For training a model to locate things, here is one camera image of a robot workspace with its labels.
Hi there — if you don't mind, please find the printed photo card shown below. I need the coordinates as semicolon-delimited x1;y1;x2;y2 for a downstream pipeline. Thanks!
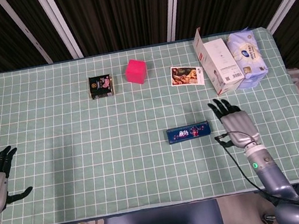
168;61;207;91

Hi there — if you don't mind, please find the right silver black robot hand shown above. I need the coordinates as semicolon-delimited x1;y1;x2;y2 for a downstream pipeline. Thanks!
207;91;262;154

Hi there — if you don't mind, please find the blue glasses case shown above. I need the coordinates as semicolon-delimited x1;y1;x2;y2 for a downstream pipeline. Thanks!
165;119;213;146

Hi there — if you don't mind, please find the black luncheon meat tin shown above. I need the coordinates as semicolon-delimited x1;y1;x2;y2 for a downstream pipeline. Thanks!
86;73;116;101

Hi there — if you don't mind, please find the green checkered tablecloth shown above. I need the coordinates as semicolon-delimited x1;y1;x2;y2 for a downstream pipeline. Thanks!
0;18;299;224

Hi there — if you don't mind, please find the light blue tissue pack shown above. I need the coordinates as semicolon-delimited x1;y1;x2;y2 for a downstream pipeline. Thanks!
224;25;273;92

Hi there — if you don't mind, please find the pink foam cube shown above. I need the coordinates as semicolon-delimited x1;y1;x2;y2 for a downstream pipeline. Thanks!
123;57;151;87

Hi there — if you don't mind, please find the white red carton box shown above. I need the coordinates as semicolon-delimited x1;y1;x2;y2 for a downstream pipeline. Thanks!
190;21;247;99

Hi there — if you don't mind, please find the black pleated curtain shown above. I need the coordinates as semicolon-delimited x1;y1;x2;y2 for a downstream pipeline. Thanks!
0;0;299;122

